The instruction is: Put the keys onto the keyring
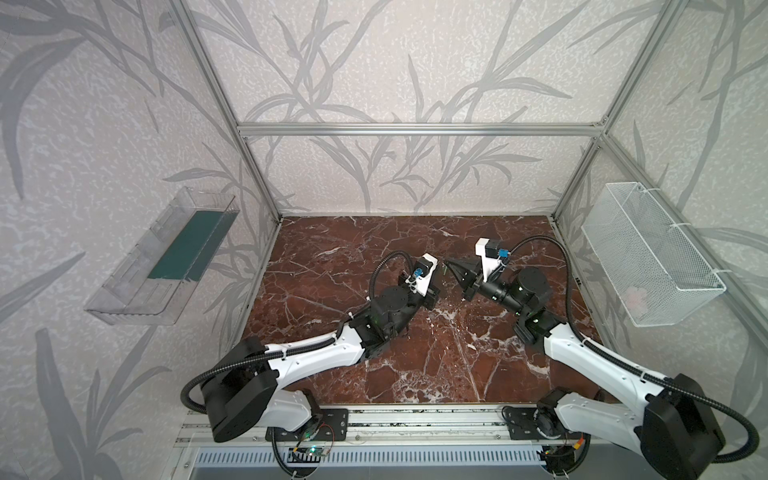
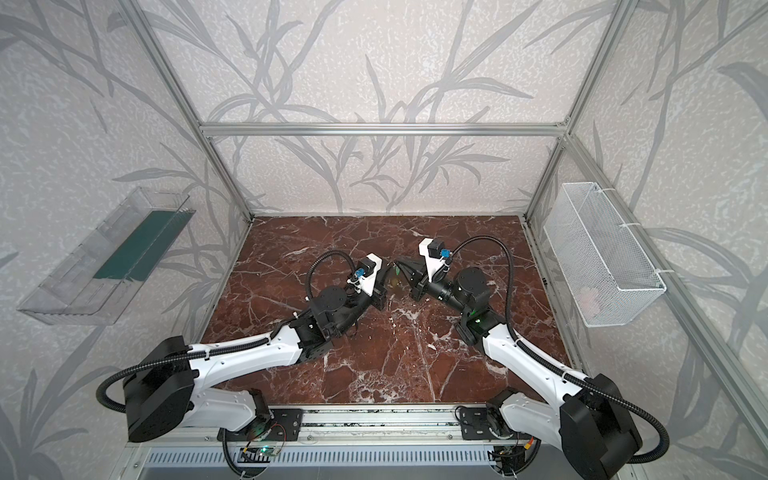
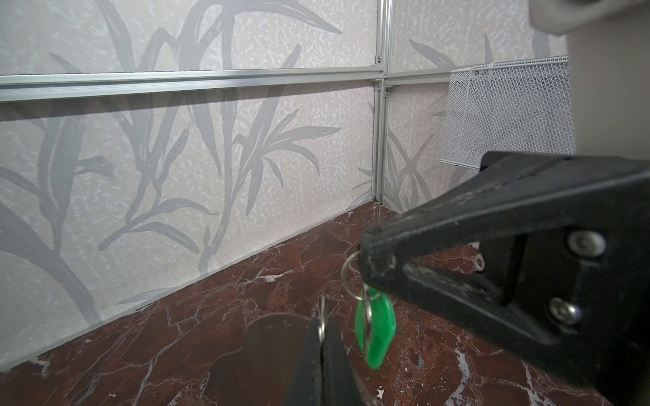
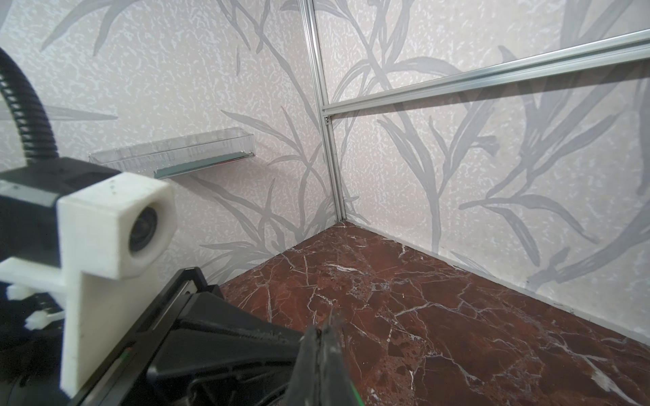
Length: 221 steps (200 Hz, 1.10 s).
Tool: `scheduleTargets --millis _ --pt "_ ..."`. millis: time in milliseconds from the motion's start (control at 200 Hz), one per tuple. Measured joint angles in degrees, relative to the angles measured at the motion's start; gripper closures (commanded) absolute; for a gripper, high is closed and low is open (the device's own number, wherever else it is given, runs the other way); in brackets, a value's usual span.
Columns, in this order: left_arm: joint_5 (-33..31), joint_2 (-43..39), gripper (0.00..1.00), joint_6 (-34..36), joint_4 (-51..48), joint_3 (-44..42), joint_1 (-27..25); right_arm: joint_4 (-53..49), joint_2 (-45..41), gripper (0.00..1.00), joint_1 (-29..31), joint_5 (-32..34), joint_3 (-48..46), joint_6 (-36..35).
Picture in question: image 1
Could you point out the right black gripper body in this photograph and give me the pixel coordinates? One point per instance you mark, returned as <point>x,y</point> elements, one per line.
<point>473,282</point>

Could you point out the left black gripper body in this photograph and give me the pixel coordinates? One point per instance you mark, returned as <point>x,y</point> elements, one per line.
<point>429,294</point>

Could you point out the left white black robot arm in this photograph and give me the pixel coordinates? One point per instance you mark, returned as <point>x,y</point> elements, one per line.
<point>246,388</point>

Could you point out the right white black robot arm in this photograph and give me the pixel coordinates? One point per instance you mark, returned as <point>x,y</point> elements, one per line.
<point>660,418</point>

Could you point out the pink object in basket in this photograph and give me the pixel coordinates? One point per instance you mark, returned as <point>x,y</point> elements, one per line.
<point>635,301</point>

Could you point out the green circuit board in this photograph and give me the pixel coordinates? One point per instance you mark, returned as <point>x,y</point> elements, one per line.
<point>310,454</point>

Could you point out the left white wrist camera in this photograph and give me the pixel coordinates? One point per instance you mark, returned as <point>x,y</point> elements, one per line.
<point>420,280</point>

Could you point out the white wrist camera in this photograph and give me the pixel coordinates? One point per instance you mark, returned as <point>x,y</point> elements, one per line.
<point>493,256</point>
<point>420,280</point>

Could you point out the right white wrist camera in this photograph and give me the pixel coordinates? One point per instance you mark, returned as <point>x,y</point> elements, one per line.
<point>493,256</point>

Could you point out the aluminium mounting rail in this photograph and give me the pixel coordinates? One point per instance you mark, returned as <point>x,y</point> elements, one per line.
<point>473,424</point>

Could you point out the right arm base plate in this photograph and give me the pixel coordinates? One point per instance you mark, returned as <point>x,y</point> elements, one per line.
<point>531,423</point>

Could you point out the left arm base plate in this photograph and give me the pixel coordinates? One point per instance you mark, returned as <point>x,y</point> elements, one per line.
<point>332,425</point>

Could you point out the white wire mesh basket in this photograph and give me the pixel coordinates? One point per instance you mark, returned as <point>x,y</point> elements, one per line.
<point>639,244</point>

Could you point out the clear plastic wall tray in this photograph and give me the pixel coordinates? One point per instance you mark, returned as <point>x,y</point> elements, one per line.
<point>153,284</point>

